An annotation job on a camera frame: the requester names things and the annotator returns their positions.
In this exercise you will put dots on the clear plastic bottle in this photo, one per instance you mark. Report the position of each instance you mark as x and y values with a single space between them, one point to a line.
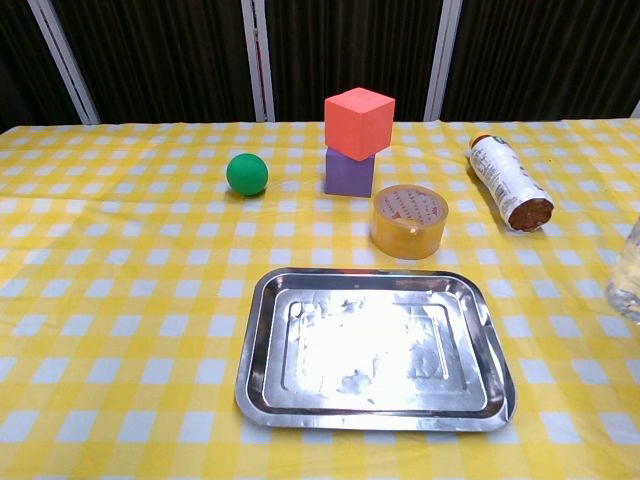
625 285

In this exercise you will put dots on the metal tray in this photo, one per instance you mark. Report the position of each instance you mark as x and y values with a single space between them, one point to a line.
370 350

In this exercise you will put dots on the white bottle yellow cap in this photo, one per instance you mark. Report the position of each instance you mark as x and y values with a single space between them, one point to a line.
505 175

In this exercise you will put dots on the purple foam cube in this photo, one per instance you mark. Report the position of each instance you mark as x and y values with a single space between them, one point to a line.
347 177

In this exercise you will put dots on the clear tape roll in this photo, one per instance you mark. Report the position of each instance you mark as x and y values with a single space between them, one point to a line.
400 240

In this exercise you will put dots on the green ball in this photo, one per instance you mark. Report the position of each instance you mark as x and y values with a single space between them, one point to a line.
247 174

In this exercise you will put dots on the red foam cube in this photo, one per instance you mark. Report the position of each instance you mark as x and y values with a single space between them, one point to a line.
357 125

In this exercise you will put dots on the yellow checkered tablecloth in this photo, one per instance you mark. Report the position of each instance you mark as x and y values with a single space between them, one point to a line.
125 300

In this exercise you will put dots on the white partition post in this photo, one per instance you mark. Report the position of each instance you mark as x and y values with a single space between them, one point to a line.
260 65
67 65
442 65
636 110

